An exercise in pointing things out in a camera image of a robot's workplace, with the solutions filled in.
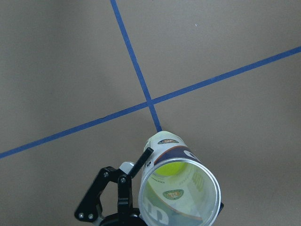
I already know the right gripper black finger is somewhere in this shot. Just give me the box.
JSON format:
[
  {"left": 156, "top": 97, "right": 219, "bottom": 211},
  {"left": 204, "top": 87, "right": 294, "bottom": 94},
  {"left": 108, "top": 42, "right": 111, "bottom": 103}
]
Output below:
[{"left": 74, "top": 147, "right": 153, "bottom": 222}]

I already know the yellow tennis ball with logo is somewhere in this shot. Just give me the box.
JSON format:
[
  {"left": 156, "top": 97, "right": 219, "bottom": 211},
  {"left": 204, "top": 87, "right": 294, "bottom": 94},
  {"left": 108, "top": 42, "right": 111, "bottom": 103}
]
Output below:
[{"left": 155, "top": 161, "right": 186, "bottom": 177}]

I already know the clear tennis ball can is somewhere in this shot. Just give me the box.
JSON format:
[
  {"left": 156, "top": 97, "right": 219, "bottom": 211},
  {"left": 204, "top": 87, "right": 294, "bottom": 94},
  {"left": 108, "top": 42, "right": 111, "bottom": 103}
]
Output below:
[{"left": 138, "top": 131, "right": 222, "bottom": 226}]

